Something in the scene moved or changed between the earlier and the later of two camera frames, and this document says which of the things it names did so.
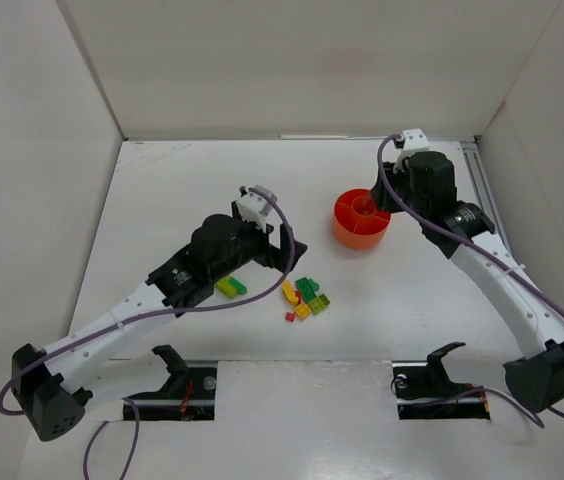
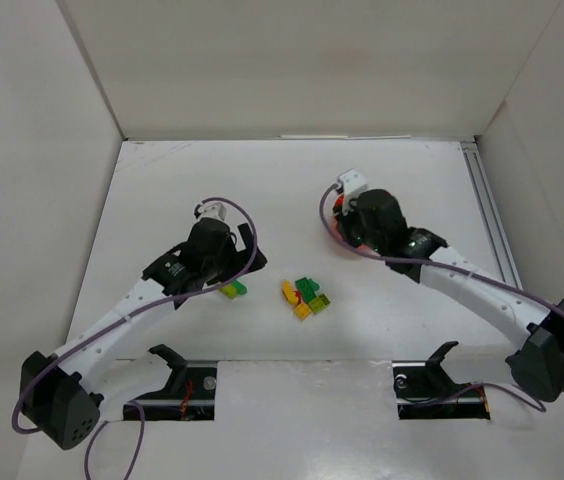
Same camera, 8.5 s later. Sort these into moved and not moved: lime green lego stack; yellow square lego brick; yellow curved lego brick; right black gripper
Moved: right black gripper
Not moved: yellow square lego brick; lime green lego stack; yellow curved lego brick
